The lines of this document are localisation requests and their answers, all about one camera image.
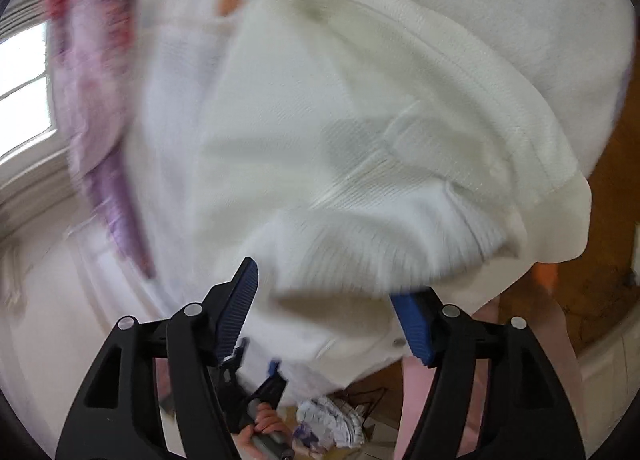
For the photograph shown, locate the white blue patterned cloth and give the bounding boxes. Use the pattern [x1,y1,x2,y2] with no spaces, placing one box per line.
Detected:
[295,395,366,451]

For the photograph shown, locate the person's legs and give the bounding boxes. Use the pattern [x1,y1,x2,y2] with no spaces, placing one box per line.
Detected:
[397,260,583,460]

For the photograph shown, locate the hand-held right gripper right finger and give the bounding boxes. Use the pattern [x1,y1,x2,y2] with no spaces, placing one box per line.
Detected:
[390,287,586,460]

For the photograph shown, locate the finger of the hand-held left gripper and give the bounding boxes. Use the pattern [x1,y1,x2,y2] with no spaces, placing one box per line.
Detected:
[245,361,289,413]
[218,337,249,393]

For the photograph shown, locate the window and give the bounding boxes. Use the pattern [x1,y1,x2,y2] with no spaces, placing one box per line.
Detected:
[0,20,71,165]

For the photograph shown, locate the purple floral quilt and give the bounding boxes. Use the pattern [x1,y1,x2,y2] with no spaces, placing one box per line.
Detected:
[45,0,156,281]

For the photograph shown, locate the person's left hand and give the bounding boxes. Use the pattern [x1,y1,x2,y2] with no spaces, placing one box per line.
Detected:
[235,407,288,460]

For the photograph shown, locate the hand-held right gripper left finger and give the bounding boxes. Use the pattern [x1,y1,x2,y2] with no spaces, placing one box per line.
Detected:
[55,257,259,460]

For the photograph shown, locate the white button jacket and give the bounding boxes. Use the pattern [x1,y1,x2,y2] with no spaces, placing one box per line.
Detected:
[190,0,593,381]

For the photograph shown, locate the floral bed sheet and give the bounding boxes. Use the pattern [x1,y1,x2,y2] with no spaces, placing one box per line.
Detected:
[120,0,638,381]

